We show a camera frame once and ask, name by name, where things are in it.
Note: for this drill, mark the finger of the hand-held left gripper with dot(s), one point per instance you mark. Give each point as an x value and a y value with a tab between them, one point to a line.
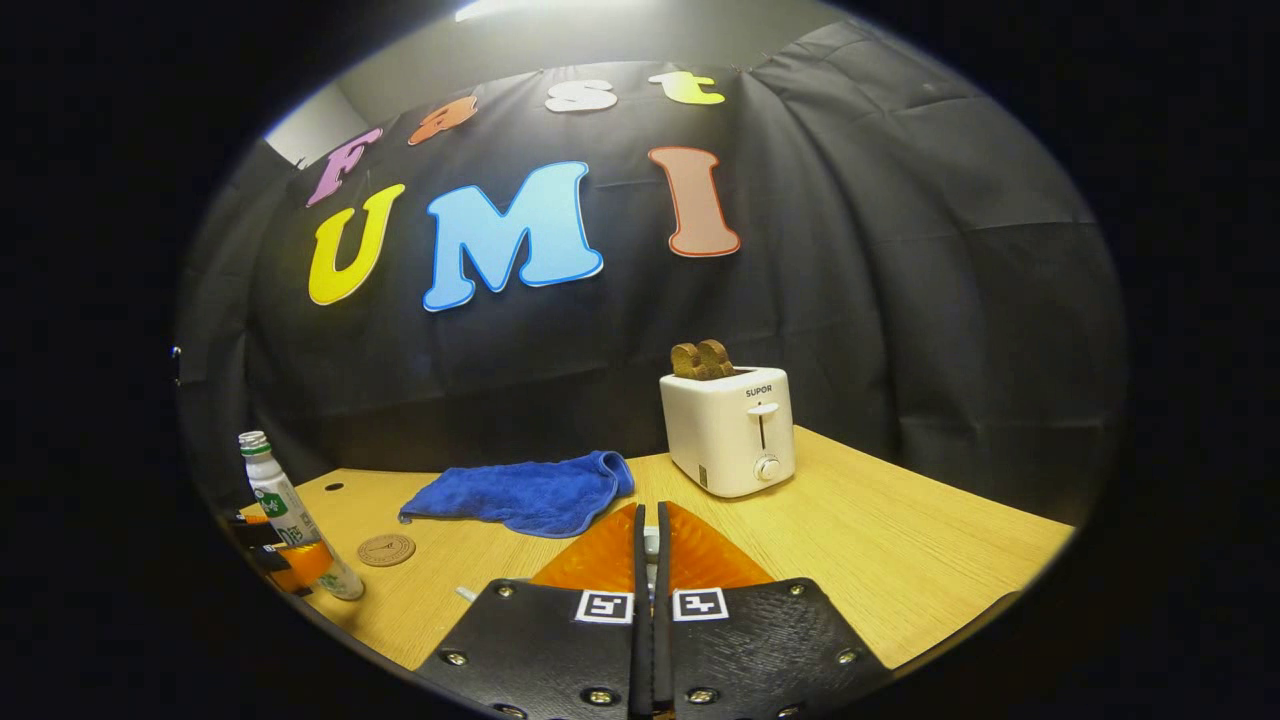
300	568
255	533

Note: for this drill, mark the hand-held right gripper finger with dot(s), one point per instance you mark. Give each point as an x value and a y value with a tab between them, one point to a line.
639	600
664	600

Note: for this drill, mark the white plastic water bottle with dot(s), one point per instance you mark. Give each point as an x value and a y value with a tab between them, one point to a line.
275	490

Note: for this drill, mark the white teacup lid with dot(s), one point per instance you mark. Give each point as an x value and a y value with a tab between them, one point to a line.
651	545

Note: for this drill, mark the round wooden coaster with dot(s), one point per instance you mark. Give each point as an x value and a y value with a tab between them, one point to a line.
386	550

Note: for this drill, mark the blue towel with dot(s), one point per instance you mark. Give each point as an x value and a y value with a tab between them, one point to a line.
520	495

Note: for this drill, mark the white toaster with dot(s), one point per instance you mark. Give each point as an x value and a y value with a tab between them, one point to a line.
720	430

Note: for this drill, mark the ceiling light panel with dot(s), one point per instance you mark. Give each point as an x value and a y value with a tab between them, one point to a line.
540	8

